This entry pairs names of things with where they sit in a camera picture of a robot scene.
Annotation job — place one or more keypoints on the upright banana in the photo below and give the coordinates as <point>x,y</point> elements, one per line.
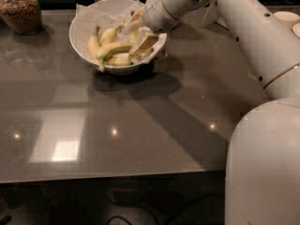
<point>109,34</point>
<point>133,37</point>

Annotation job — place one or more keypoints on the right upright banana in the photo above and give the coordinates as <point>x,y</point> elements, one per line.
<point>133,37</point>

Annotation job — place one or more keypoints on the left banana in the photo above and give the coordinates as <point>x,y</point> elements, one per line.
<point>93,44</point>

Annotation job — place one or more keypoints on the white folded card stand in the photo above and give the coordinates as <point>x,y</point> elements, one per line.
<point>210,15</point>

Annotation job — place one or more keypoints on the large front banana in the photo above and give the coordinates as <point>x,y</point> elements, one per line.
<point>107,51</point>

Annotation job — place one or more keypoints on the middle upright banana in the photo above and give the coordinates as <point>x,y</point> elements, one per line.
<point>109,34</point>

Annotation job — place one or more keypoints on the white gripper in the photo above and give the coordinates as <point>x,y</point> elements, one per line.
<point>154,15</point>

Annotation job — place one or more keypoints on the left glass grain jar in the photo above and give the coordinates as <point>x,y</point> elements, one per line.
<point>22,16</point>

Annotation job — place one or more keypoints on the white bowl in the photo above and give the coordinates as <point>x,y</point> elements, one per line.
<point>81,32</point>

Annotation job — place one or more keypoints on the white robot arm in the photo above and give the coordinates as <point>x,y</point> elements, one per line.
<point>262,183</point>

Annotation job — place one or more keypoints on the bottom small banana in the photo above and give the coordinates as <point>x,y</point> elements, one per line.
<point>118,62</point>

